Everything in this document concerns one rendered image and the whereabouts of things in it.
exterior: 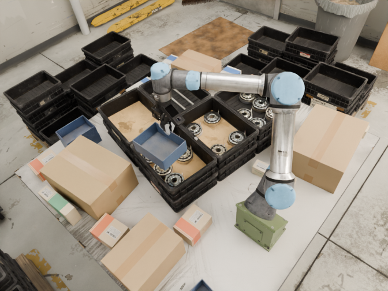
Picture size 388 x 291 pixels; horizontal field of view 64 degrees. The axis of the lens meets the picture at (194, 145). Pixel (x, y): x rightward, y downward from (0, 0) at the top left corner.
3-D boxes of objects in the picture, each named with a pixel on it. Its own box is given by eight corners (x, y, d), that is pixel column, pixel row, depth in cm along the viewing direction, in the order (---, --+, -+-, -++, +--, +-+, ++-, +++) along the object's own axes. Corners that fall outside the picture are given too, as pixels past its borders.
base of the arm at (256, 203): (275, 214, 151) (285, 197, 148) (270, 224, 137) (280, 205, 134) (248, 198, 155) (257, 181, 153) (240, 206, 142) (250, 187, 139)
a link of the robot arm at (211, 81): (295, 73, 135) (183, 65, 141) (299, 73, 124) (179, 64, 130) (291, 100, 138) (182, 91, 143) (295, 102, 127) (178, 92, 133)
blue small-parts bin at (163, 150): (187, 150, 145) (186, 140, 140) (164, 171, 138) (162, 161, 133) (157, 131, 154) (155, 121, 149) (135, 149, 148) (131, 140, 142)
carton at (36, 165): (55, 156, 199) (50, 148, 193) (65, 165, 193) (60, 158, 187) (33, 171, 192) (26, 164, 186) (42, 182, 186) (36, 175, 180)
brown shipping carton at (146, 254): (154, 226, 162) (148, 211, 150) (186, 252, 152) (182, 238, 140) (110, 272, 148) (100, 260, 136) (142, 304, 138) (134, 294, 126)
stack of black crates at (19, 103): (63, 105, 316) (43, 68, 282) (79, 118, 302) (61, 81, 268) (27, 129, 298) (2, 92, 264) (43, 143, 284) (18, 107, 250)
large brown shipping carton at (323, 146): (309, 126, 199) (316, 103, 183) (357, 145, 186) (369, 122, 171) (281, 169, 179) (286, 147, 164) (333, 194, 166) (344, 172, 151)
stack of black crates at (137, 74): (147, 80, 333) (140, 52, 307) (167, 91, 318) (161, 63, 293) (118, 100, 315) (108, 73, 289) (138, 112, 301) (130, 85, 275)
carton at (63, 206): (78, 212, 164) (74, 206, 159) (69, 221, 161) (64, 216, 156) (51, 190, 174) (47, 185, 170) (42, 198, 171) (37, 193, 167)
